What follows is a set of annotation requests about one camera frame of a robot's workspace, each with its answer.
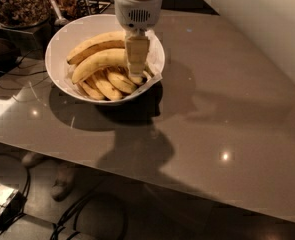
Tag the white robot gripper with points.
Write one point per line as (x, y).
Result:
(138, 13)

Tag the top yellow banana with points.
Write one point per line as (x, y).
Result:
(100, 42)

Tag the large middle yellow banana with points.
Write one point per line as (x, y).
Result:
(108, 57)

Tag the small banana bunch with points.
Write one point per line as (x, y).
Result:
(113, 84)

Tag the white ceramic bowl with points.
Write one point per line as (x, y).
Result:
(71, 34)

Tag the metal scoop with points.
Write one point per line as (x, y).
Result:
(60, 20)

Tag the glass jar of nuts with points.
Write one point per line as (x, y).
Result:
(18, 14)

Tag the dark round object on left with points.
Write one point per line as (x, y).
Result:
(9, 54)

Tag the left shoe on floor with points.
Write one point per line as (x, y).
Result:
(32, 159)

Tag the shoe on floor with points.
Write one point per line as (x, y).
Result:
(64, 181)
(32, 159)

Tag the right shoe on floor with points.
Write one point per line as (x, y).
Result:
(64, 181)

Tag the silver power box on floor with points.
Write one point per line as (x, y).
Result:
(9, 204)

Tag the black wire rack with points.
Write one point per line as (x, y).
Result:
(91, 8)

